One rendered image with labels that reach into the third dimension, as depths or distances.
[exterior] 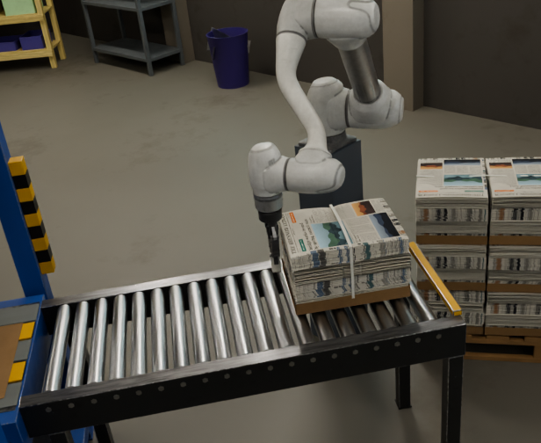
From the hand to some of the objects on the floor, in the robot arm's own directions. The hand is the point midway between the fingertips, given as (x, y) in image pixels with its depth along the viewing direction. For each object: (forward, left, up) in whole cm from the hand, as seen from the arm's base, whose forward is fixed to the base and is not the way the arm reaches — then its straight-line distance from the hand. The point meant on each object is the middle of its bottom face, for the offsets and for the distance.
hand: (275, 262), depth 228 cm
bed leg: (+53, +23, -93) cm, 110 cm away
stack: (+37, +128, -93) cm, 162 cm away
